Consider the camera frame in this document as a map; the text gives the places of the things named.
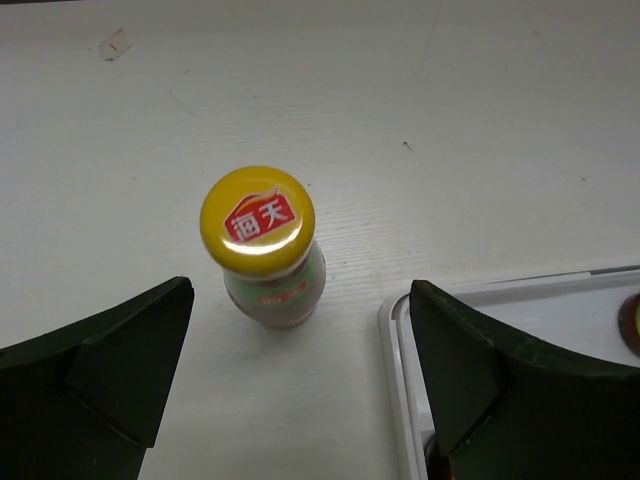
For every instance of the white divided plastic tray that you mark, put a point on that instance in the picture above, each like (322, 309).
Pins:
(577, 311)

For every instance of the yellow-cap sauce bottle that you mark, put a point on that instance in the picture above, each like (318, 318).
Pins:
(258, 224)
(628, 323)

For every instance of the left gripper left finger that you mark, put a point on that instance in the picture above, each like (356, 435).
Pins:
(86, 401)

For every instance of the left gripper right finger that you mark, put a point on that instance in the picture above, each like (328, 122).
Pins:
(508, 405)

